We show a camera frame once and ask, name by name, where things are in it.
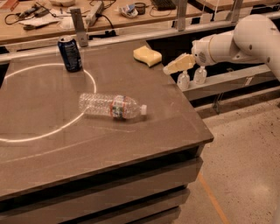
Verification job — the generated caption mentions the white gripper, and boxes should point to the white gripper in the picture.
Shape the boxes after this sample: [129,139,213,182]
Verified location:
[163,36,215,75]

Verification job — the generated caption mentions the yellow sponge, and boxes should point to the yellow sponge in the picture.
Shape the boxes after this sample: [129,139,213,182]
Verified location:
[133,45,162,67]

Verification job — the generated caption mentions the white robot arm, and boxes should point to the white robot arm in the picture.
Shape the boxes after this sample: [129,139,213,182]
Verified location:
[163,14,280,84]

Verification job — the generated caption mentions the blue pepsi can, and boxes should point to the blue pepsi can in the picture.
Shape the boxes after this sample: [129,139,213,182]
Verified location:
[58,35,82,73]

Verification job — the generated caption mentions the left sanitizer bottle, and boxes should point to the left sanitizer bottle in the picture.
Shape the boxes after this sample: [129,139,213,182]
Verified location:
[177,71,190,91]

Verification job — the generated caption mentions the sanitizer bottle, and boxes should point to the sanitizer bottle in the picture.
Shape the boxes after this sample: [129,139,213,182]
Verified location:
[177,71,190,91]
[193,66,207,85]

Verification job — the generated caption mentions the right sanitizer bottle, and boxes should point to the right sanitizer bottle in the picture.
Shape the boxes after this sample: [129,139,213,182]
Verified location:
[193,66,207,85]

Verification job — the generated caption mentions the black keyboard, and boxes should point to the black keyboard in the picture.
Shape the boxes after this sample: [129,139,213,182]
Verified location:
[150,0,176,11]

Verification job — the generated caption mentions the crumpled white blue packet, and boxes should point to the crumpled white blue packet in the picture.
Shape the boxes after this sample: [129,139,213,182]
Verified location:
[118,4,138,18]

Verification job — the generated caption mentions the clear plastic water bottle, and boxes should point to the clear plastic water bottle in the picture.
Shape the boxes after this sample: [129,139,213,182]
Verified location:
[79,93,147,119]

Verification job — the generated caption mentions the white power strip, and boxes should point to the white power strip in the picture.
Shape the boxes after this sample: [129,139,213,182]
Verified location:
[85,1,104,26]

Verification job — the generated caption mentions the grey metal post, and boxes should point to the grey metal post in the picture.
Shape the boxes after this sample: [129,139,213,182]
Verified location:
[70,8,88,47]

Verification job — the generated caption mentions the black tool with cable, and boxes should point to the black tool with cable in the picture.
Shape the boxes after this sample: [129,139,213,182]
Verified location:
[3,3,49,25]

